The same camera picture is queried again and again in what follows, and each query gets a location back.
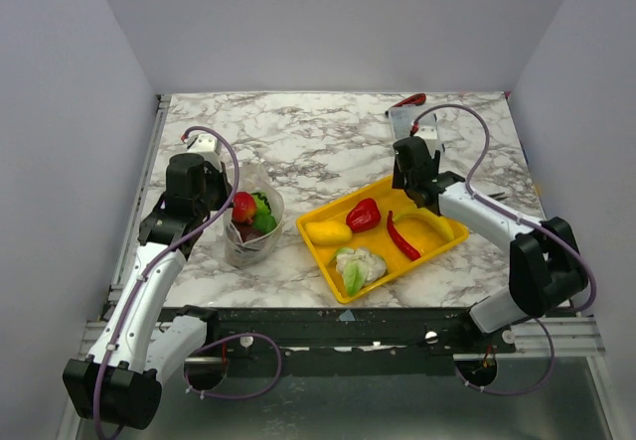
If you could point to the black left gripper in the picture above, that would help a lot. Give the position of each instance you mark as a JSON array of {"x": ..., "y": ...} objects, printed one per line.
[{"x": 221, "y": 177}]

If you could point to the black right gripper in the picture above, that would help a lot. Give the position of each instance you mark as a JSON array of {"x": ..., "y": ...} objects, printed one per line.
[{"x": 407, "y": 175}]

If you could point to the red toy apple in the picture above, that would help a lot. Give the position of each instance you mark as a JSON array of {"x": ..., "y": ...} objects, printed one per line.
[{"x": 244, "y": 208}]

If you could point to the yellow toy banana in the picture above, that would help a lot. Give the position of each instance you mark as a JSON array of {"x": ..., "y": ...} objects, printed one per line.
[{"x": 439, "y": 223}]

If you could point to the dark purple toy plum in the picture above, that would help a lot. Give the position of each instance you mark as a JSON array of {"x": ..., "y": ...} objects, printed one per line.
[{"x": 248, "y": 232}]

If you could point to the clear dotted zip top bag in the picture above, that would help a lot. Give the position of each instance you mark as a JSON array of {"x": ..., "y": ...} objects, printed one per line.
[{"x": 253, "y": 178}]

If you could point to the green toy watermelon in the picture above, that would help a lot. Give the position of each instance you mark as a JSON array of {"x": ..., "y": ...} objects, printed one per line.
[{"x": 261, "y": 203}]

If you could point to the red toy chili pepper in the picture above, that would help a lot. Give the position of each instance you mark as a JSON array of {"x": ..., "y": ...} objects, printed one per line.
[{"x": 399, "y": 241}]

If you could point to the yellow toy mango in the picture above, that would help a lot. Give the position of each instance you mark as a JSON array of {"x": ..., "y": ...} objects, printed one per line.
[{"x": 328, "y": 232}]

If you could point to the green toy bell pepper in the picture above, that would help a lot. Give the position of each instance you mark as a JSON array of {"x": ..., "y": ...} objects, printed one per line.
[{"x": 265, "y": 223}]

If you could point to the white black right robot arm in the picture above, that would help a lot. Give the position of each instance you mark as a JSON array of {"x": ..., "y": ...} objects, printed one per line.
[{"x": 545, "y": 268}]

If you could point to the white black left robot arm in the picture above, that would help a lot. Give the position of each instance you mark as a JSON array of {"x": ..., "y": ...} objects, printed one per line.
[{"x": 120, "y": 381}]

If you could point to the clear plastic screw box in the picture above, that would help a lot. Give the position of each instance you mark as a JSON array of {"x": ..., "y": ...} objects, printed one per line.
[{"x": 402, "y": 118}]

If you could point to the red toy bell pepper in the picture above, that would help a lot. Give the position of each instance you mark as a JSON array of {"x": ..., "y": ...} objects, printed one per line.
[{"x": 365, "y": 215}]

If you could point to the red black utility knife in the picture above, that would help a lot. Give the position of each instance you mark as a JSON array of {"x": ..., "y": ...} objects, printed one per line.
[{"x": 417, "y": 99}]

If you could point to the yellow plastic tray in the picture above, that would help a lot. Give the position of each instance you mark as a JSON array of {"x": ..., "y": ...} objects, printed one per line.
[{"x": 418, "y": 233}]

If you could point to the white toy cauliflower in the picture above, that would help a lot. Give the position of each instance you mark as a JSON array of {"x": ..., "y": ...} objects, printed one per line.
[{"x": 358, "y": 267}]

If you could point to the black front mounting bar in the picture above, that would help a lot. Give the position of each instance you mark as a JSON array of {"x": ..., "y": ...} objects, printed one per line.
[{"x": 343, "y": 342}]

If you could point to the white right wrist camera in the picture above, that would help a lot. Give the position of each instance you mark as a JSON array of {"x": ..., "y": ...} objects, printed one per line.
[{"x": 430, "y": 135}]

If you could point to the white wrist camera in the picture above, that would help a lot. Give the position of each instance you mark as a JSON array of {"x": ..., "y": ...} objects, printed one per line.
[
  {"x": 430, "y": 135},
  {"x": 204, "y": 143}
]

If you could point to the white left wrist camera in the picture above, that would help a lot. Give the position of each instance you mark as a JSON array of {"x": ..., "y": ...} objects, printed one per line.
[{"x": 204, "y": 143}]

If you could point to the yellow handled pliers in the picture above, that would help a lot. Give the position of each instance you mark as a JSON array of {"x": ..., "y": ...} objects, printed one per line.
[{"x": 498, "y": 196}]

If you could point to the aluminium rail front right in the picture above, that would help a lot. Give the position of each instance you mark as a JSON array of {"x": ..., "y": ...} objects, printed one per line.
[{"x": 572, "y": 337}]

